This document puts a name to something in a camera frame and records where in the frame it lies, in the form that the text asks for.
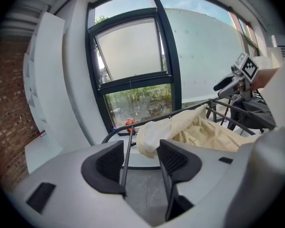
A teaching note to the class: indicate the cream yellow clothes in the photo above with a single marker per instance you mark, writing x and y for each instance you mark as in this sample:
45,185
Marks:
204,132

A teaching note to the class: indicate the red white box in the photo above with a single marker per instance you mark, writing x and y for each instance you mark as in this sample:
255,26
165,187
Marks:
42,133

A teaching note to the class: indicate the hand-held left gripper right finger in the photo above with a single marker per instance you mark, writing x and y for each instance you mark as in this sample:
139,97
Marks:
211,172

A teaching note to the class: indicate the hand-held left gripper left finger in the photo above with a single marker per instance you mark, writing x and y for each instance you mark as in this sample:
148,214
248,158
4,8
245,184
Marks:
69,182

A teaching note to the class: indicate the grey metal drying rack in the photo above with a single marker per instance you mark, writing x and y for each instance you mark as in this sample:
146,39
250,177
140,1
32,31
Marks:
127,154

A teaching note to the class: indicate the white bookshelf with drawers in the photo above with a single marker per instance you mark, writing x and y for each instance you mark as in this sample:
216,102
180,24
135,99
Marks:
50,79

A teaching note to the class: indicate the person's right forearm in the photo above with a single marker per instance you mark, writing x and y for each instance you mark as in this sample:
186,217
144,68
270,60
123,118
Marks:
266,77

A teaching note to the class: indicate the blue capped bottle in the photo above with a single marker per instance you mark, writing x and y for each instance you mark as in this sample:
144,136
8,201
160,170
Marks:
114,128

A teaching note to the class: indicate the red snack bag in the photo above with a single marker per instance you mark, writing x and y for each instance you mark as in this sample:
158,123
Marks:
130,125

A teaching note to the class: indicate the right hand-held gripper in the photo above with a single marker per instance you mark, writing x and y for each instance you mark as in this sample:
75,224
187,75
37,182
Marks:
248,68

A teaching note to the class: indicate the black framed window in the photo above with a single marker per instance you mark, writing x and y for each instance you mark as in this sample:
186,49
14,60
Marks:
171,56

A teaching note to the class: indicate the dark grey garment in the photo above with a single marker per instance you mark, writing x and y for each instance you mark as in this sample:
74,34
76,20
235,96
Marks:
254,117

